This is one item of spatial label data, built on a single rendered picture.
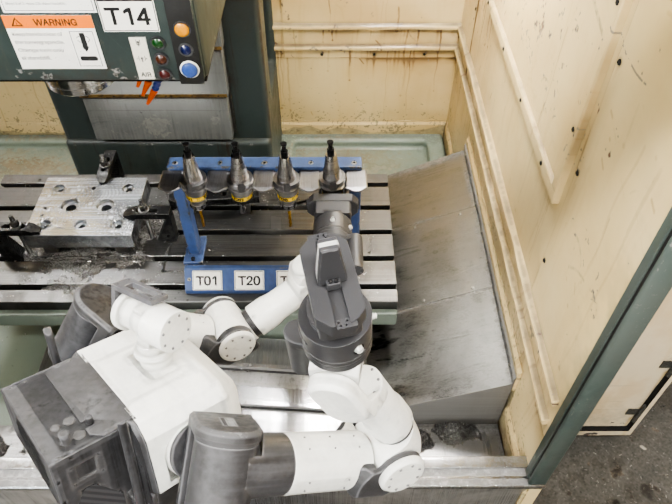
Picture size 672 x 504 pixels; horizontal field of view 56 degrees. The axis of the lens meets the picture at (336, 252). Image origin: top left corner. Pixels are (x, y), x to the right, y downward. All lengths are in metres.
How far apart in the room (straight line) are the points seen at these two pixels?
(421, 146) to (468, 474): 1.45
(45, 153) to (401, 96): 1.44
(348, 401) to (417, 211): 1.31
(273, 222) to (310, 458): 1.02
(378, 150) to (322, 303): 1.96
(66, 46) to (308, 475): 0.85
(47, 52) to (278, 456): 0.82
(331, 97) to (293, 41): 0.28
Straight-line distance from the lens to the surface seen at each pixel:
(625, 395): 2.34
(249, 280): 1.68
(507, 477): 1.60
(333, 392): 0.81
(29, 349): 2.12
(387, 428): 0.97
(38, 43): 1.30
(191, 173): 1.51
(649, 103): 1.02
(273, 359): 1.75
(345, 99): 2.52
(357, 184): 1.51
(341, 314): 0.67
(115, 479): 1.03
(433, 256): 1.93
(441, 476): 1.57
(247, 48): 2.00
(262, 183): 1.52
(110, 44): 1.26
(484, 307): 1.78
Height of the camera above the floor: 2.23
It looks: 49 degrees down
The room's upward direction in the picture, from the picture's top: straight up
